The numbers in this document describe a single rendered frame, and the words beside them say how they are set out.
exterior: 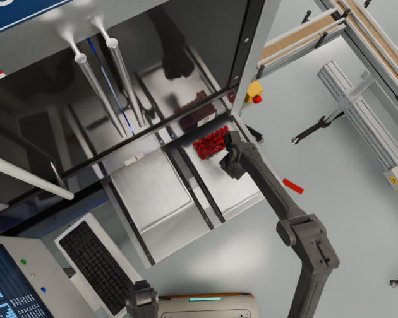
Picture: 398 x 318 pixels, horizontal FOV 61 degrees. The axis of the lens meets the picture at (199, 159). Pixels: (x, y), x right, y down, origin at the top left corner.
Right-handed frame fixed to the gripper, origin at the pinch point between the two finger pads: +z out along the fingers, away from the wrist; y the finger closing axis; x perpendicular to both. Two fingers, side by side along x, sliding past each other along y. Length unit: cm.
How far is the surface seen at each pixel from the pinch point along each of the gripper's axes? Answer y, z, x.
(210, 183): 4.3, 11.7, 6.8
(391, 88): -26, 7, -88
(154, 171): 25.9, 11.5, 20.0
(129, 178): 31.5, 11.8, 29.9
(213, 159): 10.8, 10.9, -2.2
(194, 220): -1.9, 13.1, 23.0
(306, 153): -19, 97, -80
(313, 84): 12, 93, -126
